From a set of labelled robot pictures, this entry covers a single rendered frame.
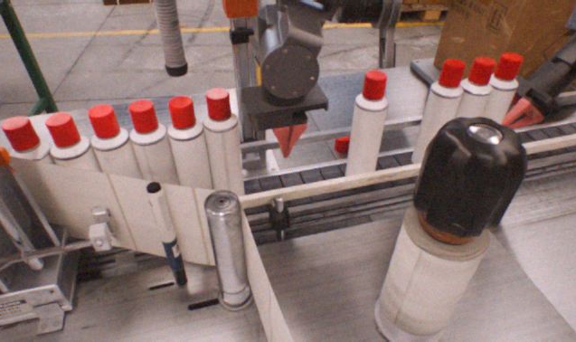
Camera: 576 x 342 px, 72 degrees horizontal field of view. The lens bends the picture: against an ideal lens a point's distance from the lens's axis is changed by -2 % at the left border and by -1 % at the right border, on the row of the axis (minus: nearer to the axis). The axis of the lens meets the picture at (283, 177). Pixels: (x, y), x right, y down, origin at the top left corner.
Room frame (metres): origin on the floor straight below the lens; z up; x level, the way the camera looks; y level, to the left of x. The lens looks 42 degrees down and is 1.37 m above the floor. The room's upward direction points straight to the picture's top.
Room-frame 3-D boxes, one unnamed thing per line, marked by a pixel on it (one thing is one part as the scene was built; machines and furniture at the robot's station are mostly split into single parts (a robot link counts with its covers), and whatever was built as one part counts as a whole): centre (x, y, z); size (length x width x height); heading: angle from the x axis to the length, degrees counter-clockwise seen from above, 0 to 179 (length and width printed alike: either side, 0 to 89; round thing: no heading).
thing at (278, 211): (0.42, 0.00, 0.89); 0.03 x 0.03 x 0.12; 15
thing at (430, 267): (0.27, -0.17, 1.03); 0.09 x 0.09 x 0.30
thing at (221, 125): (0.49, 0.09, 0.98); 0.05 x 0.05 x 0.20
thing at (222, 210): (0.30, 0.07, 0.97); 0.05 x 0.05 x 0.19
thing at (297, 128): (0.45, 0.01, 1.05); 0.07 x 0.07 x 0.09; 14
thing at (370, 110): (0.55, -0.14, 0.98); 0.05 x 0.05 x 0.20
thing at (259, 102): (0.45, 0.00, 1.13); 0.10 x 0.07 x 0.07; 104
